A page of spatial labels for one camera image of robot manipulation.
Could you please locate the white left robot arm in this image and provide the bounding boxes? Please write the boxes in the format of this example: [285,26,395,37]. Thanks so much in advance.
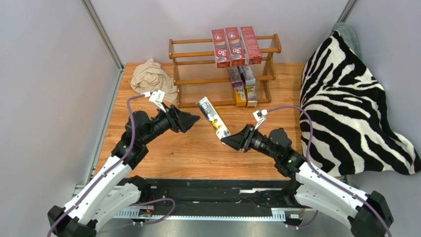
[47,104,200,237]

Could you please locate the red 3D toothpaste box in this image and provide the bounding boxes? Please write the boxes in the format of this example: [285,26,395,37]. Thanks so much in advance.
[225,27,246,67]
[211,29,231,69]

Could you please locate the beige crumpled cloth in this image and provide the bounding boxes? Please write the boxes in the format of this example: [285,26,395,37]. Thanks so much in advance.
[130,58,177,103]

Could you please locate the aluminium frame post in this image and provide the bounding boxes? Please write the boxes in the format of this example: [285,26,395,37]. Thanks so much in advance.
[81,0,125,72]

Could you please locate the silver purple R&O toothpaste box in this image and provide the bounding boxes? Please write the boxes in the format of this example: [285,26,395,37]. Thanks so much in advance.
[239,65,256,87]

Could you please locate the silver blue Sensitive toothpaste box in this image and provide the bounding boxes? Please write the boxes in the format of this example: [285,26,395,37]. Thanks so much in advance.
[227,67,243,87]

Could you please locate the silver gold toothpaste box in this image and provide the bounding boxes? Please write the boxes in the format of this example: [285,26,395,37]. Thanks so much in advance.
[245,86,258,107]
[196,97,231,140]

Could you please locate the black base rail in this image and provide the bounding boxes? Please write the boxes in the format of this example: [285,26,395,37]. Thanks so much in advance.
[69,176,369,228]

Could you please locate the wooden two-tier shelf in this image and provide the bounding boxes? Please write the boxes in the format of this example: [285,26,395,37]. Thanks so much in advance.
[168,34,282,108]

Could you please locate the orange toothpaste box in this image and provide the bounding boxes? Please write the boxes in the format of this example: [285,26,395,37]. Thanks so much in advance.
[233,86,247,107]

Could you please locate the zebra print blanket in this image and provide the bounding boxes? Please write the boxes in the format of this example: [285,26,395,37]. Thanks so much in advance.
[299,32,421,176]

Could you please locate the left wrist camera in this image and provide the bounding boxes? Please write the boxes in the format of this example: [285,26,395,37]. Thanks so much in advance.
[149,89,166,113]

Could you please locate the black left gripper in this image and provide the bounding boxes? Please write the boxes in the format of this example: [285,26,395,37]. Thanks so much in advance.
[140,102,200,145]

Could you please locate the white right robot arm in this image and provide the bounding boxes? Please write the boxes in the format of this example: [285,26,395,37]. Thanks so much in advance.
[221,124,393,237]

